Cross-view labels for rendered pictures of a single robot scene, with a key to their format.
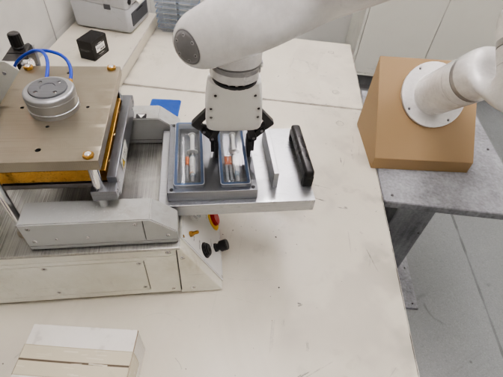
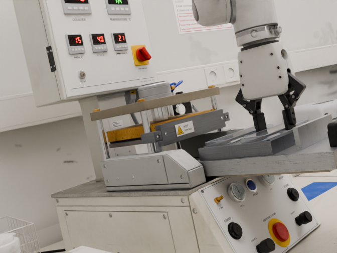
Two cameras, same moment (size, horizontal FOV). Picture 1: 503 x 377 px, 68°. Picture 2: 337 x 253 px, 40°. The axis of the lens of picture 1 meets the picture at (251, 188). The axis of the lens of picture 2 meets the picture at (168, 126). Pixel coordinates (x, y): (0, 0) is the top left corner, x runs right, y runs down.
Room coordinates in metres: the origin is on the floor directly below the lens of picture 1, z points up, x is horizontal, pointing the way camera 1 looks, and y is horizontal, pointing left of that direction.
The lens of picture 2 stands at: (-0.14, -0.55, 1.10)
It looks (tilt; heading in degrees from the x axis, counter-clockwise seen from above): 3 degrees down; 53
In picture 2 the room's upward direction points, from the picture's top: 12 degrees counter-clockwise
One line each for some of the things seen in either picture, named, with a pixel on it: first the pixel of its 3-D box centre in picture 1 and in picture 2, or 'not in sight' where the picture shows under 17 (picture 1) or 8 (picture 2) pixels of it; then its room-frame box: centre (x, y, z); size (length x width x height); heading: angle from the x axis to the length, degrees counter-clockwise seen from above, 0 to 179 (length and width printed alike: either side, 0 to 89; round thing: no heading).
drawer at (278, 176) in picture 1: (233, 162); (282, 144); (0.56, 0.04, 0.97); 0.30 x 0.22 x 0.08; 101
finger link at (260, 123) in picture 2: (209, 140); (254, 117); (0.55, 0.09, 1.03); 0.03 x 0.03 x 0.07; 11
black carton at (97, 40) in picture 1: (93, 45); not in sight; (1.24, 0.62, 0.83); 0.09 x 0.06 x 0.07; 166
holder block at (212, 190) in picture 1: (210, 158); (260, 140); (0.55, 0.09, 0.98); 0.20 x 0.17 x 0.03; 11
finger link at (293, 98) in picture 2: (254, 139); (293, 111); (0.57, 0.00, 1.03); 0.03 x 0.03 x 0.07; 11
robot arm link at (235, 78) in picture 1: (236, 66); (259, 36); (0.56, 0.04, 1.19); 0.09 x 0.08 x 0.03; 101
